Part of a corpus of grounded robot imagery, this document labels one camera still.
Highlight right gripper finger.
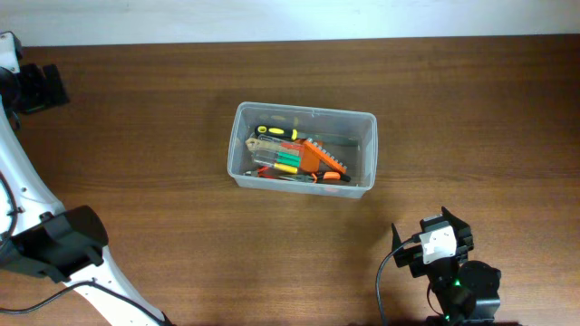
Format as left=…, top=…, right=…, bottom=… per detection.
left=391, top=223, right=403, bottom=258
left=441, top=206, right=471, bottom=234

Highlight orange black needle-nose pliers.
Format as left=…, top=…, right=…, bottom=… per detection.
left=277, top=172, right=351, bottom=183

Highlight orange bit holder strip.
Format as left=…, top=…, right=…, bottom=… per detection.
left=303, top=139, right=347, bottom=174

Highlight orange scraper wooden handle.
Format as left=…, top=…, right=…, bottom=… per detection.
left=245, top=138, right=325, bottom=174

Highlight clear plastic storage container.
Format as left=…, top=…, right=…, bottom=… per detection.
left=227, top=101, right=378, bottom=198

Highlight small red diagonal cutters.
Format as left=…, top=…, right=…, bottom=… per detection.
left=244, top=167, right=278, bottom=179

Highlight clear screwdriver set case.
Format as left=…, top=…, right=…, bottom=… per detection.
left=246, top=135, right=305, bottom=174

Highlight metal file yellow black handle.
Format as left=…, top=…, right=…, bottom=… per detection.
left=255, top=125, right=358, bottom=147

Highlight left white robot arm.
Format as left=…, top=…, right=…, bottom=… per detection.
left=1, top=65, right=170, bottom=325

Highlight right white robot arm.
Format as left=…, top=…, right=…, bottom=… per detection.
left=391, top=207, right=501, bottom=326

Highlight right black camera cable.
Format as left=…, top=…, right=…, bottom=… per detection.
left=374, top=234, right=422, bottom=326

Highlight black camera cable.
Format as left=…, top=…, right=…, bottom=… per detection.
left=0, top=171, right=173, bottom=326
left=374, top=234, right=422, bottom=326

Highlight yellow handled screwdriver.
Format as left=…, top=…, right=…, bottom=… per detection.
left=255, top=159, right=298, bottom=175

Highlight green handled screwdriver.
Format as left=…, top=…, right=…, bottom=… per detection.
left=254, top=149, right=302, bottom=161
left=253, top=155, right=301, bottom=168

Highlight red handled screwdriver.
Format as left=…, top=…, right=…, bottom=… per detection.
left=258, top=138, right=303, bottom=153

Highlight left black camera cable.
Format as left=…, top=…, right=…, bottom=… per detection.
left=0, top=171, right=173, bottom=326

